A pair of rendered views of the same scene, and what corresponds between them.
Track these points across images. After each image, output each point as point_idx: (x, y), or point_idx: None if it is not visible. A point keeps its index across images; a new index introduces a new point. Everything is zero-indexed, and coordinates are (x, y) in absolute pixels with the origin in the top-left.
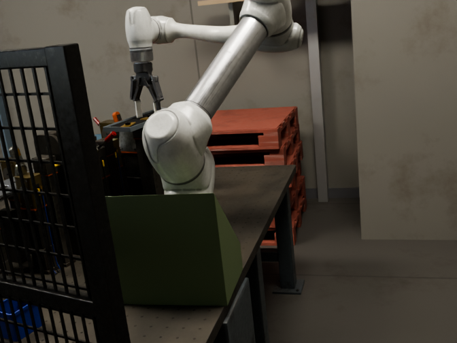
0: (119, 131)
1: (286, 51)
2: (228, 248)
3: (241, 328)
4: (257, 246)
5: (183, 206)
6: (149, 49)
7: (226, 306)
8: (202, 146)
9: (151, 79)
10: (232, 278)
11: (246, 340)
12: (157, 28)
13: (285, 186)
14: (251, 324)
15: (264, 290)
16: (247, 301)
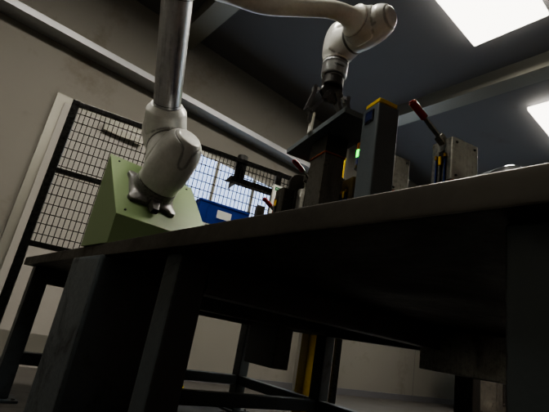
0: (299, 158)
1: None
2: (102, 203)
3: (75, 288)
4: (133, 244)
5: None
6: (323, 60)
7: (83, 250)
8: (144, 126)
9: (322, 92)
10: (93, 231)
11: (71, 311)
12: (340, 32)
13: (323, 209)
14: (79, 309)
15: (149, 379)
16: (89, 276)
